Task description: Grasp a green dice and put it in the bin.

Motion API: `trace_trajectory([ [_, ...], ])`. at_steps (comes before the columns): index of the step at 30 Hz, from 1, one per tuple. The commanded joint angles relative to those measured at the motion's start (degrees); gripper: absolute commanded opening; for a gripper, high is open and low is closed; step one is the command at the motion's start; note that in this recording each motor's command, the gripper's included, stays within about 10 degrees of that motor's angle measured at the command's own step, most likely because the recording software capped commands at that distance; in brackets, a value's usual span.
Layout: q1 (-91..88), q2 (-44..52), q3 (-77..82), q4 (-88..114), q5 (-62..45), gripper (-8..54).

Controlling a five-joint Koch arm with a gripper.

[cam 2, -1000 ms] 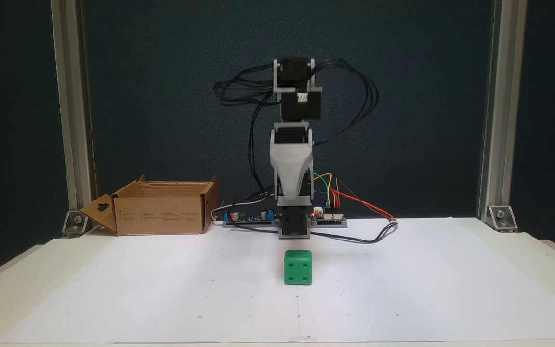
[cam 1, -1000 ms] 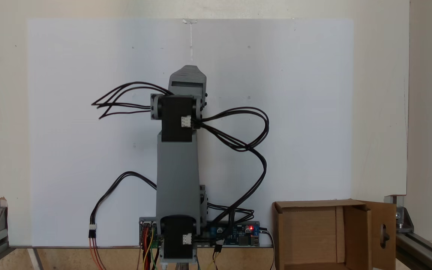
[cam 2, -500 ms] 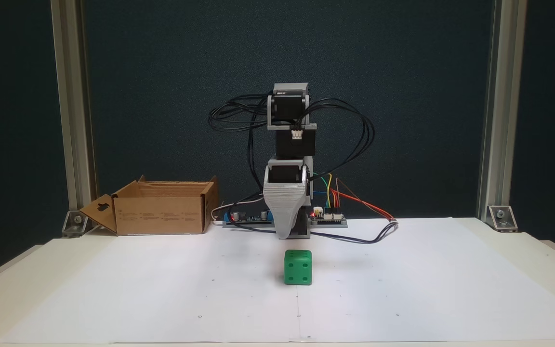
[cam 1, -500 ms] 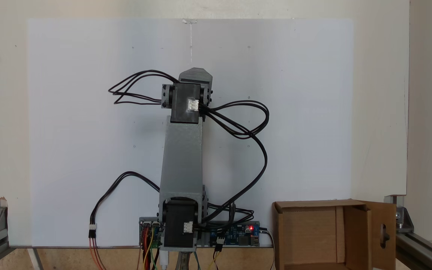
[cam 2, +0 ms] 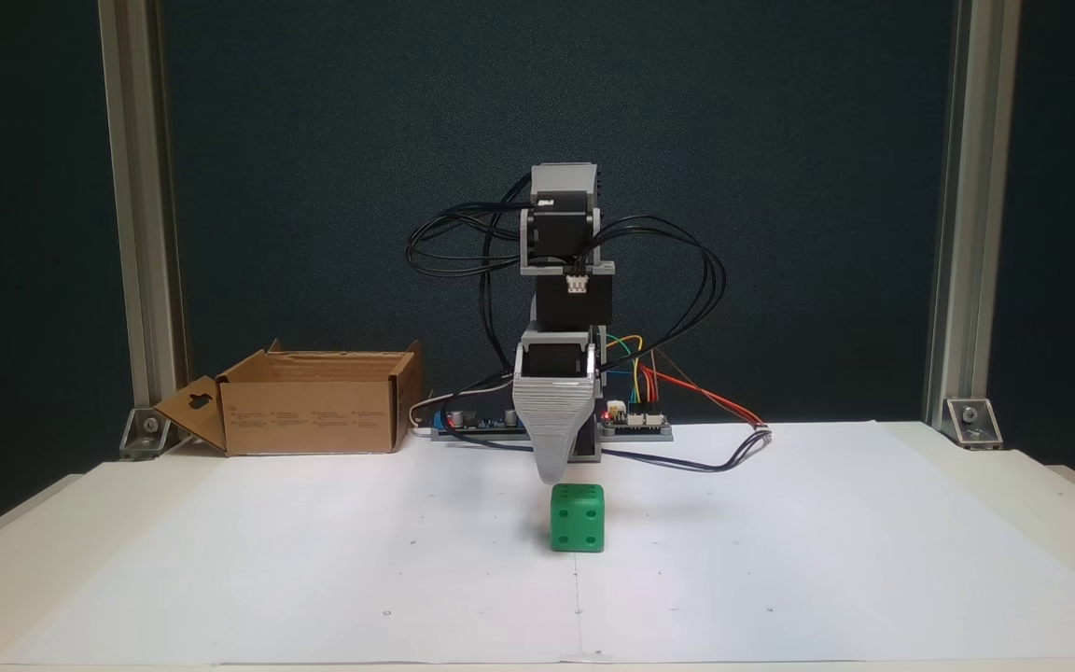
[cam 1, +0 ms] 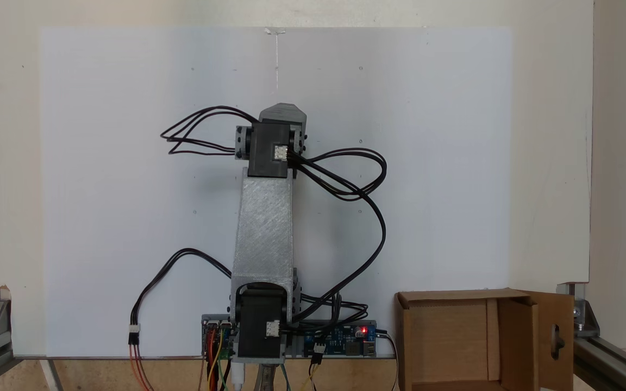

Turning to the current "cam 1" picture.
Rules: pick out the metal table clamp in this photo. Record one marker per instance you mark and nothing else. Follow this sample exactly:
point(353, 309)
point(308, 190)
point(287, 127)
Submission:
point(267, 379)

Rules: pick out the brown cardboard box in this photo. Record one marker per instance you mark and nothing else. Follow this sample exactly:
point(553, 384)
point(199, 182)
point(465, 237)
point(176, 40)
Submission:
point(449, 336)

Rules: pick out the motor controller circuit board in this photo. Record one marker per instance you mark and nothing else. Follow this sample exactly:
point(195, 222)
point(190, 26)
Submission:
point(226, 339)

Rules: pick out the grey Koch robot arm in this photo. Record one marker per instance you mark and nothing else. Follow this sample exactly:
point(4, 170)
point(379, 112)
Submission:
point(264, 228)

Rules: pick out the white paper sheet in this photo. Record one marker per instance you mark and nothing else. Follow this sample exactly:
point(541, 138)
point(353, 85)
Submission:
point(128, 163)

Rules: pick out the blue power circuit board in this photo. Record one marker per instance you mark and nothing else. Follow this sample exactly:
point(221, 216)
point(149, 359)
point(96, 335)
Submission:
point(340, 339)

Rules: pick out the grey mounting plate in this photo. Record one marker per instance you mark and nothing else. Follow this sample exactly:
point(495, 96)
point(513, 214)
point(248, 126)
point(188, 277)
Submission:
point(299, 355)

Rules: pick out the clear tape piece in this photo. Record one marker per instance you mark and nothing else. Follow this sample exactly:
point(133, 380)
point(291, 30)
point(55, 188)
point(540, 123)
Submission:
point(275, 31)

